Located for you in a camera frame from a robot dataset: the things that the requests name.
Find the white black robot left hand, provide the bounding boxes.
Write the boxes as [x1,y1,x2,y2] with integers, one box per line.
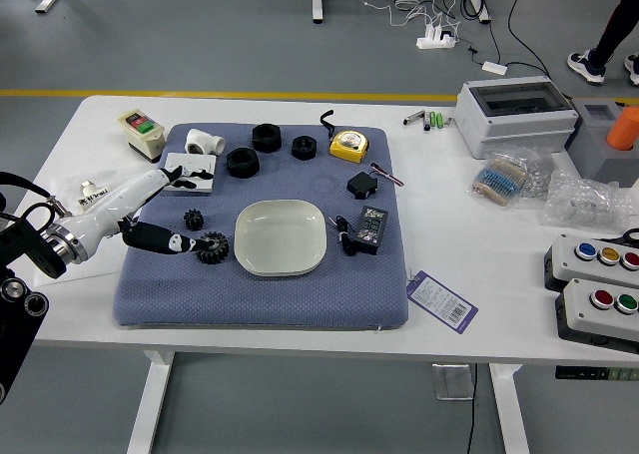
[58,167,224,264]

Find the large black gear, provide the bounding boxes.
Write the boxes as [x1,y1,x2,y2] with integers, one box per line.
[196,230,232,265]

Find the white square dish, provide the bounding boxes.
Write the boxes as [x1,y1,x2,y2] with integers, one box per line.
[234,199,328,277]

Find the large black hex nut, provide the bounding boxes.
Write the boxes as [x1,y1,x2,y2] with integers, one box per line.
[226,146,260,180]
[251,123,283,153]

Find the small black hex nut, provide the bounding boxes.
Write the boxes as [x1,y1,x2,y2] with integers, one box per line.
[291,135,319,162]

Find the grey three-button control box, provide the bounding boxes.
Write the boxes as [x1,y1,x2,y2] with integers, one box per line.
[543,232,639,293]

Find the grey two-button control box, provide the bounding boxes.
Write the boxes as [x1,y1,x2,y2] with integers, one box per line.
[554,277,639,353]

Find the small white labelled part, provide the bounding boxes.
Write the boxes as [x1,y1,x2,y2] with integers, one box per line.
[78,179,115,212]

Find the white pipe tee fitting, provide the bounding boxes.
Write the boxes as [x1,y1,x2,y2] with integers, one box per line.
[184,128,227,157]

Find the blue-grey cushion mat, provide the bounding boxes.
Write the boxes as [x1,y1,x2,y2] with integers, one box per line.
[112,122,409,331]

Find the yellow tape measure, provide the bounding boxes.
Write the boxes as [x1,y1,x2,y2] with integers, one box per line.
[319,109,370,165]

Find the black digital panel meter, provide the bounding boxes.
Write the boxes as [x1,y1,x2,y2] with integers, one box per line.
[351,206,389,255]

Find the purple barcode tag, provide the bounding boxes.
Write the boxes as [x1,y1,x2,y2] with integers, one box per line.
[405,269,479,335]

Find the white power strip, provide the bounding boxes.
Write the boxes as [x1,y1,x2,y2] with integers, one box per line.
[416,27,458,50]

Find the bag of blue resistors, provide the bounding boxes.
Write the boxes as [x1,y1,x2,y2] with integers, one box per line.
[466,149,538,209]

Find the bag of metal screws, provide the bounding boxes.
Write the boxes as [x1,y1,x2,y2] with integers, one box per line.
[521,147,558,199]

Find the bubble wrap bag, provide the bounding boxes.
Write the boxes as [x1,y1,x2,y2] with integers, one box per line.
[538,168,633,235]

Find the grey foam block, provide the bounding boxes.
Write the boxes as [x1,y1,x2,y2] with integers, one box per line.
[565,97,639,189]

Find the black desk height controller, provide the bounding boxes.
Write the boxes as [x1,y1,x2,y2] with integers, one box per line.
[555,365,639,381]

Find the orange cylinder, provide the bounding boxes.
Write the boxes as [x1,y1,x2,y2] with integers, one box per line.
[605,105,639,152]

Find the person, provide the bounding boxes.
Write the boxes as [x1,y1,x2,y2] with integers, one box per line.
[566,0,639,87]

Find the beige red-green push-button switch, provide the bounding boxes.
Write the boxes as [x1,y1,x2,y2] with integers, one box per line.
[117,108,166,165]

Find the white wall switch panel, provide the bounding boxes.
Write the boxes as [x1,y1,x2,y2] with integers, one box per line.
[158,152,219,196]

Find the black plug with cord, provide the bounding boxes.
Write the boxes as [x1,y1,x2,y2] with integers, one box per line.
[328,215,358,257]

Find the black servo with wires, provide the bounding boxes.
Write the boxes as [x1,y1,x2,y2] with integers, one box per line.
[346,162,404,201]

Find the white cable bundle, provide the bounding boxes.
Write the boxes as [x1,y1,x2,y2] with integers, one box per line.
[346,0,463,31]

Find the grey metal bracket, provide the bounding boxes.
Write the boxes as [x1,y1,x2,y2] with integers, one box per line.
[431,362,474,401]

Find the grey electrical enclosure box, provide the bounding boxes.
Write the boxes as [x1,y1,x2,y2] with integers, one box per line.
[453,76,580,160]

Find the black floor cable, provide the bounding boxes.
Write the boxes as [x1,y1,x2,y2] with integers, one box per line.
[506,0,570,99]
[459,0,503,66]

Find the black cable under table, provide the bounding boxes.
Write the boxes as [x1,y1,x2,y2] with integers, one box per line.
[466,363,479,454]

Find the black handled scissors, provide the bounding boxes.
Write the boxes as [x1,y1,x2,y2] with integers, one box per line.
[596,227,639,248]

